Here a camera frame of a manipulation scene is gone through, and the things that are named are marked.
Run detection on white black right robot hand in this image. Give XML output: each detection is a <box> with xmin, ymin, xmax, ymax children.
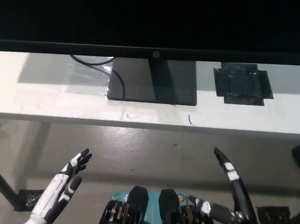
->
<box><xmin>187</xmin><ymin>145</ymin><xmax>265</xmax><ymax>224</ymax></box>

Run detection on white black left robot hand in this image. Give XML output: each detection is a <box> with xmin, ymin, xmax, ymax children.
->
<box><xmin>24</xmin><ymin>144</ymin><xmax>93</xmax><ymax>224</ymax></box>

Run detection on black HP monitor screen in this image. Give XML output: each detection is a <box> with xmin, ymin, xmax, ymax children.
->
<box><xmin>0</xmin><ymin>0</ymin><xmax>300</xmax><ymax>76</ymax></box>

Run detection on black teal robot torso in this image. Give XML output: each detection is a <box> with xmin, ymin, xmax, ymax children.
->
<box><xmin>96</xmin><ymin>182</ymin><xmax>224</xmax><ymax>224</ymax></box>

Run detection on glossy black monitor stand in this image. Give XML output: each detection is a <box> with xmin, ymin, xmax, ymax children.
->
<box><xmin>106</xmin><ymin>54</ymin><xmax>201</xmax><ymax>107</ymax></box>

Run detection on black floor tape patch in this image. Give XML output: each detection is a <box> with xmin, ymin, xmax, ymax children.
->
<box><xmin>17</xmin><ymin>187</ymin><xmax>47</xmax><ymax>213</ymax></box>
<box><xmin>254</xmin><ymin>203</ymin><xmax>293</xmax><ymax>224</ymax></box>

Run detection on black tape patch on table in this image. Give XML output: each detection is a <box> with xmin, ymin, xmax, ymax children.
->
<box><xmin>210</xmin><ymin>61</ymin><xmax>277</xmax><ymax>108</ymax></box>

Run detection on clear plastic tape piece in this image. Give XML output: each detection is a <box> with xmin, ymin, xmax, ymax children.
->
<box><xmin>94</xmin><ymin>57</ymin><xmax>115</xmax><ymax>76</ymax></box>

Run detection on black monitor cable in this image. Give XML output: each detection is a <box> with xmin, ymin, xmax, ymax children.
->
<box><xmin>67</xmin><ymin>54</ymin><xmax>129</xmax><ymax>100</ymax></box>

